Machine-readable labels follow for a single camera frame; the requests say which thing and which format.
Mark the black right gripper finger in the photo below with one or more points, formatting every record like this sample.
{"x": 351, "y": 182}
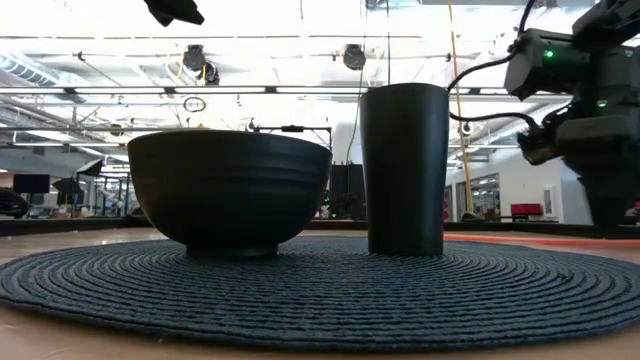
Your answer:
{"x": 611, "y": 212}

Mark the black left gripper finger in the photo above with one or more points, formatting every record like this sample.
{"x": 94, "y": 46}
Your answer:
{"x": 177, "y": 11}

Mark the black bowl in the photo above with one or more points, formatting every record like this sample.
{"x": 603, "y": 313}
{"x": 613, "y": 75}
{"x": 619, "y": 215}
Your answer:
{"x": 230, "y": 192}

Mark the black tall cup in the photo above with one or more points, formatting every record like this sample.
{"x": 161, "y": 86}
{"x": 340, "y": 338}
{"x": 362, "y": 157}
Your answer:
{"x": 405, "y": 170}

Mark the red box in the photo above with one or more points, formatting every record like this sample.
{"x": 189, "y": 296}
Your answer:
{"x": 526, "y": 209}

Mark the long ceiling light strip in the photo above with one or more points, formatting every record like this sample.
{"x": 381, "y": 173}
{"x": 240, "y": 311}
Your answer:
{"x": 125, "y": 90}

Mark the white column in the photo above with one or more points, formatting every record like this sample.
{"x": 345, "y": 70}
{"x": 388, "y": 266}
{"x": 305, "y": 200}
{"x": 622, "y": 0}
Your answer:
{"x": 347, "y": 142}

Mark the black monitor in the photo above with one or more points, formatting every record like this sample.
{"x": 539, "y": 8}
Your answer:
{"x": 31, "y": 183}

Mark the black cabinet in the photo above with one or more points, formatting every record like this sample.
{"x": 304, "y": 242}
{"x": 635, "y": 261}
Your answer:
{"x": 347, "y": 192}

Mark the round dark woven placemat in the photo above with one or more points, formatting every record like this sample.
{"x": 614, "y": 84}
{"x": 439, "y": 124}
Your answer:
{"x": 320, "y": 300}

